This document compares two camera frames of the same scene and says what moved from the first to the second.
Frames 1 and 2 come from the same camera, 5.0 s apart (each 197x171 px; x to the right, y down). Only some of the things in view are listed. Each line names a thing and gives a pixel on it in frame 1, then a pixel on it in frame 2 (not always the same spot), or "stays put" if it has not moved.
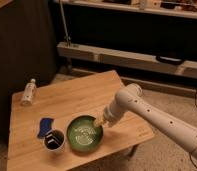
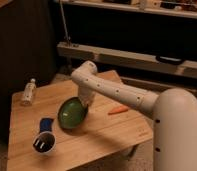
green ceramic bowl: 83,134 -> 72,112
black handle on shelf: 169,60 stays put
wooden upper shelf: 190,9 stays put
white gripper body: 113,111 -> 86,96
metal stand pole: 67,37 stays put
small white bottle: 29,92 stays put
